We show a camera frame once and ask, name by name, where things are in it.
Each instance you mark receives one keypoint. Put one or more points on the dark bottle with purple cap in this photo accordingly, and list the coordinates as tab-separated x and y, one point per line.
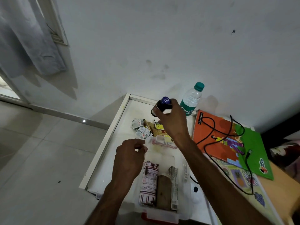
163	103

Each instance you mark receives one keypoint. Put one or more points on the narrow white carton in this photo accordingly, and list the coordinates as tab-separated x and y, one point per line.
174	187

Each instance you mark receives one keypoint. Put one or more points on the person's left forearm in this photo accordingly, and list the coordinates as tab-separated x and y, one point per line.
107	206

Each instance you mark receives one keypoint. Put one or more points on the yellow brown packet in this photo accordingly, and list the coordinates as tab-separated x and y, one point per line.
158	131

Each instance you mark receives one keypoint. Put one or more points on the green bag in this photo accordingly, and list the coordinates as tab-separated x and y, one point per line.
255	147

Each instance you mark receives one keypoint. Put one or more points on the patterned colourful book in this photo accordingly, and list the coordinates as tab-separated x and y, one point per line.
241	179

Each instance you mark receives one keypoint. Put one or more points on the clear water bottle green cap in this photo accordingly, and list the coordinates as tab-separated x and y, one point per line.
191	99

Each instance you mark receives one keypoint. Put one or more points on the person's right hand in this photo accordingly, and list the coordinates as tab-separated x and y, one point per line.
174	124

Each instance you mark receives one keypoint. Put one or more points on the clear plastic storage box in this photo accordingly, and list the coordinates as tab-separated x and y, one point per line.
185	185

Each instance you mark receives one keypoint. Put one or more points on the wooden side table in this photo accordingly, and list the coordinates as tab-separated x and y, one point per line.
281	192

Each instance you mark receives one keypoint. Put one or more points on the brown bandage roll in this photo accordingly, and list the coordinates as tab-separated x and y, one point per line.
164	192

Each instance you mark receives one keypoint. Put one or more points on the white device with black dot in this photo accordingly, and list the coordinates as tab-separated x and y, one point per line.
196	190

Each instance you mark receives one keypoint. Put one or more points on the patterned bedding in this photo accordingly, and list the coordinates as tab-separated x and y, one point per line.
287	154

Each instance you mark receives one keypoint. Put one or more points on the person's left thumb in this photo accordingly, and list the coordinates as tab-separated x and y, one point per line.
142	149

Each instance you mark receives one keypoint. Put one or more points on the white roll with maroon print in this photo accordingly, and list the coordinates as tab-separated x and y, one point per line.
148	182

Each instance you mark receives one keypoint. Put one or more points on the grey hanging cloth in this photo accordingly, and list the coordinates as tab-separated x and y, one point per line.
25	37

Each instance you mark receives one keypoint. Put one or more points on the person's right forearm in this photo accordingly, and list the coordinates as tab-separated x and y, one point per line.
215	182

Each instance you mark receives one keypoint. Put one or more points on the orange illustrated notebook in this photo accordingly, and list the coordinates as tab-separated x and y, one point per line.
214	142

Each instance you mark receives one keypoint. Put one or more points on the white window frame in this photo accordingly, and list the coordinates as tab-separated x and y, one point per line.
55	23

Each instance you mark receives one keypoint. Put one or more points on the person's right thumb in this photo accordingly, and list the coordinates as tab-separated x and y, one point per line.
159	112

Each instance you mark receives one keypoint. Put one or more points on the small white sachet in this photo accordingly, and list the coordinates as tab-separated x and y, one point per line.
143	133
137	123

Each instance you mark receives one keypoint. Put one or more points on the clear pouch with pink item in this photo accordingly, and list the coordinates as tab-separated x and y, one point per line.
164	141

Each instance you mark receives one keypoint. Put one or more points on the person's left hand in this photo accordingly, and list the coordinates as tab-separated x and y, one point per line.
126	161

